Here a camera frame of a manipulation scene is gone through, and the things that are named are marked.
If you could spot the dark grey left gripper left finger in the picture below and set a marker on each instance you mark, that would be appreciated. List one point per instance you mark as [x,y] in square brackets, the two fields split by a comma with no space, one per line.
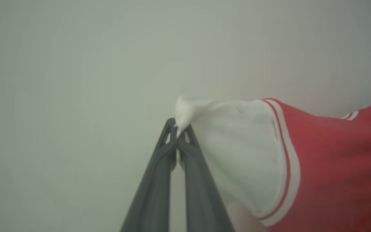
[155,187]

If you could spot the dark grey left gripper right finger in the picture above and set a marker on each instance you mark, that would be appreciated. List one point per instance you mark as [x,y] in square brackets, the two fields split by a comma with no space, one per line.
[201,199]

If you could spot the red and white jersey garment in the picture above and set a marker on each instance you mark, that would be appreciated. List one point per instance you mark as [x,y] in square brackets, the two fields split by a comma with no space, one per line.
[333,161]

